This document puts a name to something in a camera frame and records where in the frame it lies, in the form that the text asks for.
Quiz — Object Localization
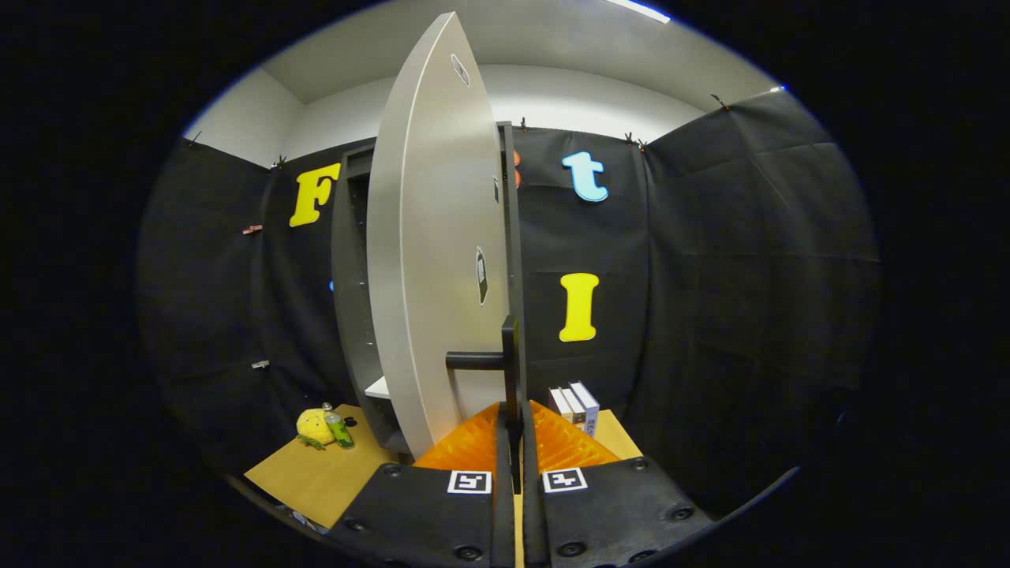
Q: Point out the black backdrop cloth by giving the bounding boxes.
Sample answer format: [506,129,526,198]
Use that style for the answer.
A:
[138,87,881,514]

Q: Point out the green bottle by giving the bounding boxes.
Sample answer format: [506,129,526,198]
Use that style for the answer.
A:
[322,402,356,450]

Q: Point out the yellow plush toy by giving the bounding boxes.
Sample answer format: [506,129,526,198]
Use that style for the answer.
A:
[296,408,336,450]

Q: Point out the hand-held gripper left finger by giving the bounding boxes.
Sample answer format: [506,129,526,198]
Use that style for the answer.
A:
[327,401,518,568]

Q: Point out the white brown spine book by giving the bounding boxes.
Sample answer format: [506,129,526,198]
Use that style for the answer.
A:
[559,385,589,431]

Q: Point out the black cabinet door handle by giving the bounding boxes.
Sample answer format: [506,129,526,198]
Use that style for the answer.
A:
[446,316,522,494]

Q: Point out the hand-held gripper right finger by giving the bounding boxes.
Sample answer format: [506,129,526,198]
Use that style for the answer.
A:
[517,400,715,568]

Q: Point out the white blue spine book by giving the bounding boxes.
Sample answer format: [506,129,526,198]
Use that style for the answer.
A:
[570,381,600,439]

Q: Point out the dark grey shoe cabinet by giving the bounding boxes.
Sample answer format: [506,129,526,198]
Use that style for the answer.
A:
[331,122,528,457]

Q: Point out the beige shoe cabinet door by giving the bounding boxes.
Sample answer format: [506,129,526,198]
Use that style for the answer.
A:
[367,12,512,458]

